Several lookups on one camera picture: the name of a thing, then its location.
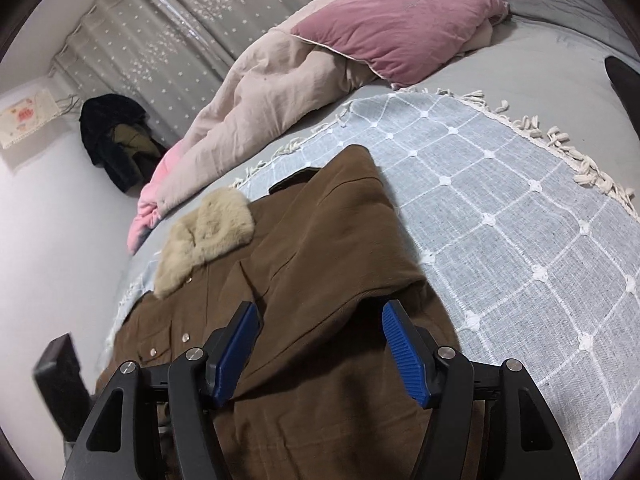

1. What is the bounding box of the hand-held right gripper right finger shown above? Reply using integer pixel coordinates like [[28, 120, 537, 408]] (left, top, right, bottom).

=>
[[381, 300, 581, 480]]

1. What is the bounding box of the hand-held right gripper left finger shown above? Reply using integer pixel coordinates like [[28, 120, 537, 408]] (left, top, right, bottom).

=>
[[62, 301, 261, 480]]

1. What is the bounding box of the brown coat with fur collar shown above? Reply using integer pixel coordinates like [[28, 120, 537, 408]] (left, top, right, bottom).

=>
[[95, 145, 493, 480]]

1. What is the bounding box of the blue-grey checked fringed blanket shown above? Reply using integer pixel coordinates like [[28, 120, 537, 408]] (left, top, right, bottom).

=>
[[102, 89, 640, 480]]

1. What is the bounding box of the olive hanging garment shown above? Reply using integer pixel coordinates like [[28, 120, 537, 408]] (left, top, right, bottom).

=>
[[112, 122, 153, 161]]

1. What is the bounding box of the black fur coat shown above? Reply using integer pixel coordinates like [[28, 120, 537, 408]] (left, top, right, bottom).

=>
[[79, 94, 168, 193]]

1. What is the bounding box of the beige and pink duvet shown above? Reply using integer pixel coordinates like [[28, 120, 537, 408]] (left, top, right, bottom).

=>
[[126, 0, 396, 253]]

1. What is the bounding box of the grey star-print curtain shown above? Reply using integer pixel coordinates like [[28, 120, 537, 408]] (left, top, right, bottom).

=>
[[50, 0, 351, 146]]

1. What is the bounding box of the pink velvet pillow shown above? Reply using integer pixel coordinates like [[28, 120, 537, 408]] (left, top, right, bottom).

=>
[[290, 0, 511, 86]]

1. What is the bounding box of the black garment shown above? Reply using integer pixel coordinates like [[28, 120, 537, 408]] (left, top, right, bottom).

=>
[[604, 56, 640, 146]]

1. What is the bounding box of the white printed wall cloth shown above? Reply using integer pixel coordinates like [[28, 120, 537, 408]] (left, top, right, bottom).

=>
[[0, 89, 63, 150]]

